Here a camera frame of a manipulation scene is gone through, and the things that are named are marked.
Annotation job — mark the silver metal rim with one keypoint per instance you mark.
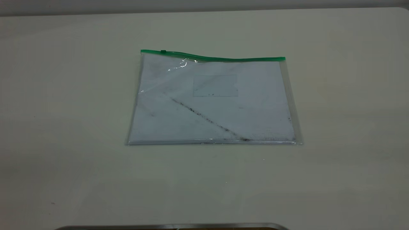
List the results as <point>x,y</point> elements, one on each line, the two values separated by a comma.
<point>159,227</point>

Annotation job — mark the clear plastic zipper bag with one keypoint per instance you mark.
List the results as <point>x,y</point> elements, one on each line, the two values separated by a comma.
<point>217,127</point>

